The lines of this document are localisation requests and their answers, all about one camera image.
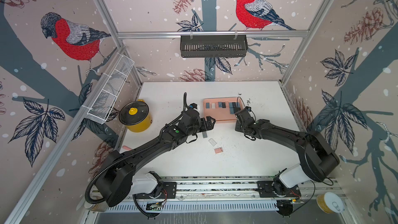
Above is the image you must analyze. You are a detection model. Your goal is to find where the pink plastic storage tray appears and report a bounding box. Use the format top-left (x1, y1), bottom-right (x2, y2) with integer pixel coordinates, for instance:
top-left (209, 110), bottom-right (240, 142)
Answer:
top-left (203, 96), bottom-right (245, 123)

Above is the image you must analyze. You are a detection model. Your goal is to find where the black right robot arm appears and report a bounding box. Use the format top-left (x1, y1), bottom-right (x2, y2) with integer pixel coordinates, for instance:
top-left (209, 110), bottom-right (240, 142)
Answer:
top-left (235, 107), bottom-right (340, 196)

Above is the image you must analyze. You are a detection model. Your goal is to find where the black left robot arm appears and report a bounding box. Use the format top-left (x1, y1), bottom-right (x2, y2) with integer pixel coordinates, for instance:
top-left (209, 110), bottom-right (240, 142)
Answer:
top-left (85, 109), bottom-right (216, 207)

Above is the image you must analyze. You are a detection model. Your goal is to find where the pink eraser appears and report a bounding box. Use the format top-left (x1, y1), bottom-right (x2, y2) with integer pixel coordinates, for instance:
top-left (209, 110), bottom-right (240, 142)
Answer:
top-left (214, 147), bottom-right (223, 154)

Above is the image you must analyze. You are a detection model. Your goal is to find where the yellow electric cooking pot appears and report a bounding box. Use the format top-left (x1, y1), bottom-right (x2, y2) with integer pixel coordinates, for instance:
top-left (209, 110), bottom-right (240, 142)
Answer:
top-left (119, 100), bottom-right (152, 133)

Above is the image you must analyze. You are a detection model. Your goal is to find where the yellow tape roll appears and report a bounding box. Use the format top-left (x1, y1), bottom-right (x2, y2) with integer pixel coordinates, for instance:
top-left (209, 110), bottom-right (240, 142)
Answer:
top-left (316, 192), bottom-right (344, 214)

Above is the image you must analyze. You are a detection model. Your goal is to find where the black hanging wire basket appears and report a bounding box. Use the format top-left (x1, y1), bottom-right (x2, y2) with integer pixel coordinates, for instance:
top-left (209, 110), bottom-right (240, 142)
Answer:
top-left (180, 35), bottom-right (248, 58)

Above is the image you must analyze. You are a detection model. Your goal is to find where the white wire mesh shelf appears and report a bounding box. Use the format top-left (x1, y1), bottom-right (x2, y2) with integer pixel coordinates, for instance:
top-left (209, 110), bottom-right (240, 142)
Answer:
top-left (85, 53), bottom-right (134, 124)

